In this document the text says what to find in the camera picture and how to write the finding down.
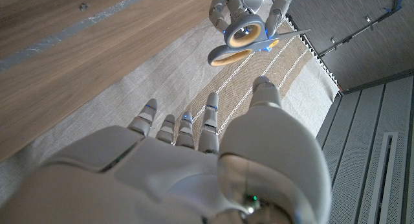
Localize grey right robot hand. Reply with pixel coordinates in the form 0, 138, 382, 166
0, 75, 332, 224

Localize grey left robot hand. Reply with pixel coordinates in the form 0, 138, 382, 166
208, 0, 297, 38

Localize grey scissors with yellow handles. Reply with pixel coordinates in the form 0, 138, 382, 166
206, 13, 311, 67

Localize grey tape table outline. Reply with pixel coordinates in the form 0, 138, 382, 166
0, 0, 159, 73

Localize beige striped curtain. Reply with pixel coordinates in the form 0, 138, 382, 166
0, 0, 340, 205

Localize long ceiling vent slot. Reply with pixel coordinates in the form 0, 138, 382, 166
367, 131, 399, 224

